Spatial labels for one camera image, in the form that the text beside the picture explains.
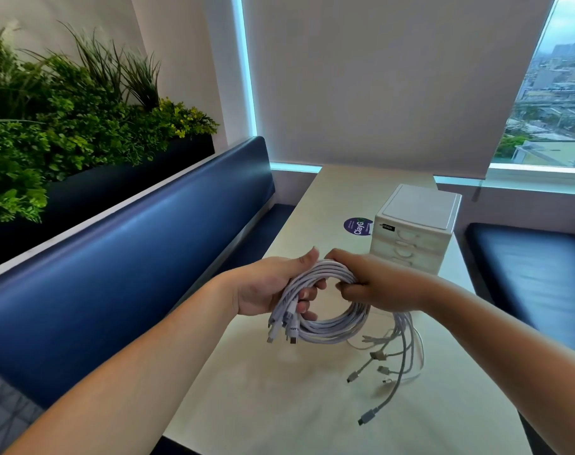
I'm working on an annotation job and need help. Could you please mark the person's right hand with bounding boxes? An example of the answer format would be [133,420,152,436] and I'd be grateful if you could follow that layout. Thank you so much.
[325,248,435,314]

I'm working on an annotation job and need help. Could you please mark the person's left hand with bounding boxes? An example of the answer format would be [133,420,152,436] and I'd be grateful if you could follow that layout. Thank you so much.
[228,246,327,323]

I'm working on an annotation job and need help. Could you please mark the white mini drawer cabinet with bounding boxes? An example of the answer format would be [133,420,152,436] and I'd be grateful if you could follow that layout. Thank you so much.
[370,183,462,276]

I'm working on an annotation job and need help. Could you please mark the person's left forearm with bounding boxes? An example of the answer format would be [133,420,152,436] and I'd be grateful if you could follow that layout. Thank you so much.
[5,274,241,455]

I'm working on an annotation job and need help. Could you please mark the person's right forearm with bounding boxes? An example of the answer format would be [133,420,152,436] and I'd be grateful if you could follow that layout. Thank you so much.
[419,279,575,455]

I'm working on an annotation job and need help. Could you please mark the black planter box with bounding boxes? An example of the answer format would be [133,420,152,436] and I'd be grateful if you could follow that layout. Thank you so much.
[0,133,216,273]

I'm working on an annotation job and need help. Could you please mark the round purple sticker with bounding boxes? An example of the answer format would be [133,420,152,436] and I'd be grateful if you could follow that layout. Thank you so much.
[343,216,374,236]

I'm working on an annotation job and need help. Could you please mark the white table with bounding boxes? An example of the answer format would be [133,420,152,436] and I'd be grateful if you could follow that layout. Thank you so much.
[164,165,534,455]

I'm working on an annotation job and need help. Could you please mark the blue padded bench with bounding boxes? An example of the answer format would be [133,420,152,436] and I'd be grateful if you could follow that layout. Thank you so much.
[0,136,296,455]
[465,222,575,361]

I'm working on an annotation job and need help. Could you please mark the white roller blind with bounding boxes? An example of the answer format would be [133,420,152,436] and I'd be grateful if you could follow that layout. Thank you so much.
[242,0,558,179]

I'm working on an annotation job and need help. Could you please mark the glass window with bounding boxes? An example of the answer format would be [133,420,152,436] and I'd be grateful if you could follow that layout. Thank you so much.
[488,0,575,170]

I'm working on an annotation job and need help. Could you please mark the green leafy plants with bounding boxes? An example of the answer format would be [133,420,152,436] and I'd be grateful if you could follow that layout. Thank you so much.
[0,18,220,238]

